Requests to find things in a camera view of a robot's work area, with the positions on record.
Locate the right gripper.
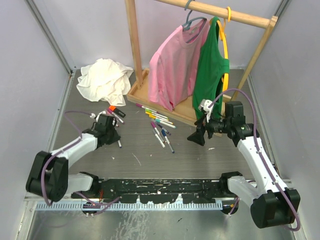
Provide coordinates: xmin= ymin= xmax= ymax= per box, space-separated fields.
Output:
xmin=187 ymin=110 xmax=231 ymax=146

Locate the blue cap marker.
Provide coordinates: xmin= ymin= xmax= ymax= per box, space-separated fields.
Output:
xmin=161 ymin=129 xmax=175 ymax=154

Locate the grey cap marker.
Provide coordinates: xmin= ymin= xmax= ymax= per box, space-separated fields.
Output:
xmin=152 ymin=129 xmax=166 ymax=148

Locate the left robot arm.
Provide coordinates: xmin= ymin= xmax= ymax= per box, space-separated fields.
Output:
xmin=25 ymin=114 xmax=121 ymax=205

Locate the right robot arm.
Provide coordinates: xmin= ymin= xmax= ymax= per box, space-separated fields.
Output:
xmin=187 ymin=99 xmax=301 ymax=229

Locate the dark purple pen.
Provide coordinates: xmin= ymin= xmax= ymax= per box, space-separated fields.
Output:
xmin=117 ymin=140 xmax=123 ymax=148

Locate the pink cap marker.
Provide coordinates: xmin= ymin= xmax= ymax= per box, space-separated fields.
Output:
xmin=107 ymin=109 xmax=125 ymax=124

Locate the orange black highlighter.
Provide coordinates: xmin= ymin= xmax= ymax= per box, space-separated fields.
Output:
xmin=108 ymin=105 xmax=126 ymax=118

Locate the magenta cap marker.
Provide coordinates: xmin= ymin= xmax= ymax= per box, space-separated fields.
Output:
xmin=135 ymin=103 xmax=158 ymax=113

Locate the yellow cap marker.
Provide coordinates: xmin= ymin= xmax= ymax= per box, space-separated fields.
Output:
xmin=145 ymin=111 xmax=173 ymax=125

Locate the green cap marker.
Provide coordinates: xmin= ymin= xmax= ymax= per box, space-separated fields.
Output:
xmin=145 ymin=108 xmax=168 ymax=119

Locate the teal cap marker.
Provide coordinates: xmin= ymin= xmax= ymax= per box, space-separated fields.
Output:
xmin=155 ymin=118 xmax=177 ymax=129

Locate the yellow clothes hanger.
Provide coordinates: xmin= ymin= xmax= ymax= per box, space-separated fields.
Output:
xmin=217 ymin=19 xmax=229 ymax=92

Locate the wooden clothes rack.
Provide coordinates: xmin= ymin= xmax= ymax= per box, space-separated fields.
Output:
xmin=125 ymin=0 xmax=280 ymax=126

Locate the white crumpled cloth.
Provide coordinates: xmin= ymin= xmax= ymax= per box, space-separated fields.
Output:
xmin=76 ymin=58 xmax=134 ymax=107

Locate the green tank top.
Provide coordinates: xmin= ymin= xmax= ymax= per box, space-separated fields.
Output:
xmin=192 ymin=16 xmax=230 ymax=120

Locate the pink t-shirt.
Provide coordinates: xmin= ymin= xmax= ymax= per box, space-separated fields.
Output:
xmin=148 ymin=18 xmax=210 ymax=112

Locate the grey clothes hanger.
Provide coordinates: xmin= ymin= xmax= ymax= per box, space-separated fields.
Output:
xmin=182 ymin=10 xmax=207 ymax=44

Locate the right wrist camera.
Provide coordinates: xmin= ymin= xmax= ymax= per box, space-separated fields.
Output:
xmin=198 ymin=99 xmax=214 ymax=115

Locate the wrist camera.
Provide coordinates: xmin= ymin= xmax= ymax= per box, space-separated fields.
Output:
xmin=198 ymin=99 xmax=214 ymax=115
xmin=89 ymin=110 xmax=107 ymax=123

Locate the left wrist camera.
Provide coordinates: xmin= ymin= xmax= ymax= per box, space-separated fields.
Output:
xmin=89 ymin=110 xmax=107 ymax=123

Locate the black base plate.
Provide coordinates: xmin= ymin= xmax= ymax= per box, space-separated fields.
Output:
xmin=80 ymin=178 xmax=236 ymax=204

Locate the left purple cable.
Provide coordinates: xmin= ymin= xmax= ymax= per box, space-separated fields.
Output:
xmin=39 ymin=110 xmax=121 ymax=216

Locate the grey cable duct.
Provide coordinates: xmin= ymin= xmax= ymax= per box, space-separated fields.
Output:
xmin=35 ymin=200 xmax=223 ymax=211

